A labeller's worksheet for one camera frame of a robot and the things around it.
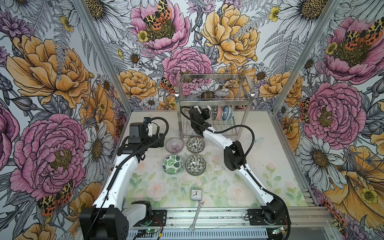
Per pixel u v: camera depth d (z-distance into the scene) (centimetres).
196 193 79
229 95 119
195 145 100
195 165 90
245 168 71
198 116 87
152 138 68
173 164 92
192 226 73
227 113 105
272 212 64
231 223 74
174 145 99
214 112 115
